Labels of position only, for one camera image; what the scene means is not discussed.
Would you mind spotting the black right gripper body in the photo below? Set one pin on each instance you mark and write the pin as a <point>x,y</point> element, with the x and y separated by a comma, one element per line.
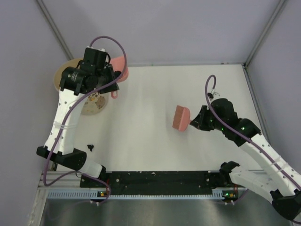
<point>207,122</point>

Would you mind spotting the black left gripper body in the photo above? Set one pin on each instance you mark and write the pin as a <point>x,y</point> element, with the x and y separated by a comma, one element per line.
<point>105,76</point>

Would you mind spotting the pink dustpan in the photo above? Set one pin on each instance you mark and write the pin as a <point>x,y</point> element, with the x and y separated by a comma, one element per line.
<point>118,65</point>

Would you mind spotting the pink hand brush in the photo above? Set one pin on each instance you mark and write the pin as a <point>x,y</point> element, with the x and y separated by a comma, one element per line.
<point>181,118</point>

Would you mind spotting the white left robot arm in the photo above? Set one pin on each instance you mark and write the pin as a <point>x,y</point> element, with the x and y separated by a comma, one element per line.
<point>76,85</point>

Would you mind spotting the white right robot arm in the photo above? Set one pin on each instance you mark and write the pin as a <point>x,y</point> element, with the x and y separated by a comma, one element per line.
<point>281,186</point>

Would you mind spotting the beige capybara bucket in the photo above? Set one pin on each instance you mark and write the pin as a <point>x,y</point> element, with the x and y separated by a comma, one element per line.
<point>95,103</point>

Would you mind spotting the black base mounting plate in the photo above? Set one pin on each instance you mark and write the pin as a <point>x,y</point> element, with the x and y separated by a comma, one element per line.
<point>167,182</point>

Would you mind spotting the black paper scrap left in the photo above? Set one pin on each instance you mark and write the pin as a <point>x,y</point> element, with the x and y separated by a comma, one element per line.
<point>90,147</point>

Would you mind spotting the left aluminium frame post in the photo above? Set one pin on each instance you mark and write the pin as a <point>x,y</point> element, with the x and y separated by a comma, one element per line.
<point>53,27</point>

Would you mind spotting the aluminium frame post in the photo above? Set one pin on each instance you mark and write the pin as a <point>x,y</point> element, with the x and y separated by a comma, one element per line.
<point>53,27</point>
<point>266,30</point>

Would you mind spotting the grey slotted cable duct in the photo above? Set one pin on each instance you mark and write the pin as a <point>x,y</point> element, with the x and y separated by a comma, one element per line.
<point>97,195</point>

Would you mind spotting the right aluminium frame post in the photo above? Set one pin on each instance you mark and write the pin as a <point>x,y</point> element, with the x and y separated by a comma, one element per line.
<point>266,30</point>

